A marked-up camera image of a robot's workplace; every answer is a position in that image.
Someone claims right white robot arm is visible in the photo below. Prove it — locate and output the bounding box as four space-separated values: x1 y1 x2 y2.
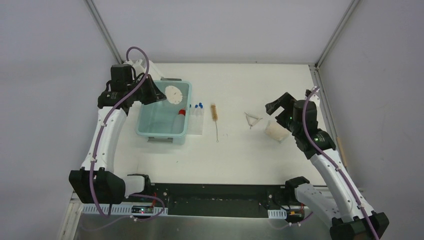
265 90 390 240

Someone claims teal storage bin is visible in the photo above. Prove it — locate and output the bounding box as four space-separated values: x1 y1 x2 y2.
135 79 192 145

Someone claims clear test tube rack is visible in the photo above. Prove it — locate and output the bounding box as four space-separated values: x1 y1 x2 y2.
187 106 204 136

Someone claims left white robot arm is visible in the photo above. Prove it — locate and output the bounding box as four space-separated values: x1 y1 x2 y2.
68 64 167 204

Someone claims red cap wash bottle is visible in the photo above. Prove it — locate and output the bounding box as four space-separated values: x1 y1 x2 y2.
171 108 186 134

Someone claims tan test tube brush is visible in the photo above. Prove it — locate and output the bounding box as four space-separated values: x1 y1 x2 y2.
210 103 219 143

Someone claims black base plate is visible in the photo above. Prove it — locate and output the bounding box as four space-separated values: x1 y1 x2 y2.
120 183 316 219

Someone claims white slotted cable duct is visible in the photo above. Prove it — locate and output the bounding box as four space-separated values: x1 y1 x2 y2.
100 204 168 217

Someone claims beige sponge block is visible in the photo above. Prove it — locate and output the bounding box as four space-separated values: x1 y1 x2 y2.
264 120 291 143

